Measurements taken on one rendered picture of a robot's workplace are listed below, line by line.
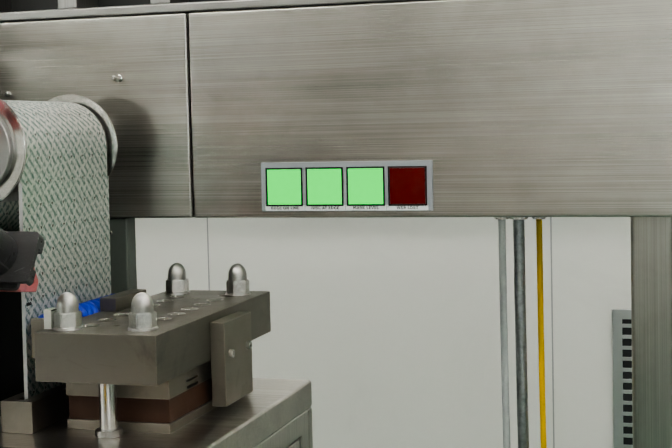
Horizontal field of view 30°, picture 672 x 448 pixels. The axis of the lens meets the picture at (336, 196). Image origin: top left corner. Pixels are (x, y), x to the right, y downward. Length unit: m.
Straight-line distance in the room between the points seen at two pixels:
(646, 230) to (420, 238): 2.33
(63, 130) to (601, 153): 0.71
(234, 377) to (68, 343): 0.25
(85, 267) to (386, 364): 2.57
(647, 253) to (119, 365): 0.79
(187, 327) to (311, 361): 2.74
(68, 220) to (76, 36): 0.34
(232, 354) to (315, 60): 0.43
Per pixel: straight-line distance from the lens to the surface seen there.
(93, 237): 1.77
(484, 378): 4.17
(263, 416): 1.66
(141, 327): 1.52
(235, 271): 1.81
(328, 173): 1.77
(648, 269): 1.87
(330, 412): 4.32
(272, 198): 1.79
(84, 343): 1.53
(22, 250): 1.54
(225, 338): 1.63
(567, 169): 1.71
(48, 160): 1.66
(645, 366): 1.89
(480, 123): 1.72
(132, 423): 1.58
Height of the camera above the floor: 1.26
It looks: 3 degrees down
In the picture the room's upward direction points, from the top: 1 degrees counter-clockwise
